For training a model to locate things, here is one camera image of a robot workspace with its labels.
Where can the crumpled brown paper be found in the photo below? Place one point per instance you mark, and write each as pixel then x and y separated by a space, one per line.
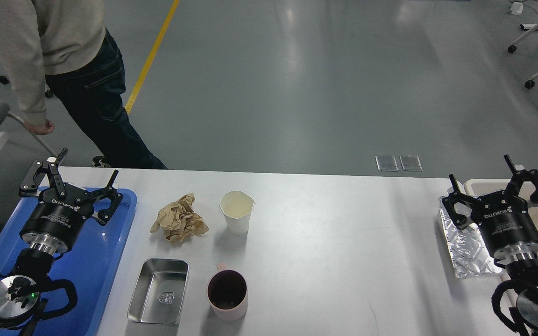
pixel 178 221

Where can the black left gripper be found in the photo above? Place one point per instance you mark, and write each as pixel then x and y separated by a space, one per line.
pixel 60 214

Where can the floor outlet plate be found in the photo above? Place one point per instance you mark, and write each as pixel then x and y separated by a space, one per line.
pixel 386 163
pixel 411 163

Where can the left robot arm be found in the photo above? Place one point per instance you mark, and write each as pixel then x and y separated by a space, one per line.
pixel 27 294

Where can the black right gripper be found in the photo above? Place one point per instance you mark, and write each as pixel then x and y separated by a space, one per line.
pixel 507 224

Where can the white paper cup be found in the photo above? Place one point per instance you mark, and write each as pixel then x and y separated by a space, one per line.
pixel 237 208

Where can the pink mug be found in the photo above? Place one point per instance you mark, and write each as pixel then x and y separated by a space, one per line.
pixel 227 293

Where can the stainless steel rectangular dish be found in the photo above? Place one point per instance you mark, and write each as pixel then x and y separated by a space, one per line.
pixel 159 292

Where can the person in beige sweater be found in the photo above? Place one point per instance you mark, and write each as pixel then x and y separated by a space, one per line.
pixel 65 45

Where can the floor outlet plate right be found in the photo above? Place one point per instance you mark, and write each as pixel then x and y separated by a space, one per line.
pixel 411 163

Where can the blue plastic tray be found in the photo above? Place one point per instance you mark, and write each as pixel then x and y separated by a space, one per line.
pixel 91 264

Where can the floor outlet plate left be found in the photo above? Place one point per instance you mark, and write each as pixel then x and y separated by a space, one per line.
pixel 386 163

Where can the aluminium foil tray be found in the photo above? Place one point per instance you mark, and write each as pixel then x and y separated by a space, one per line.
pixel 466 248

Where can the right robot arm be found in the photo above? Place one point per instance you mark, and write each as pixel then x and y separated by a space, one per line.
pixel 520 264

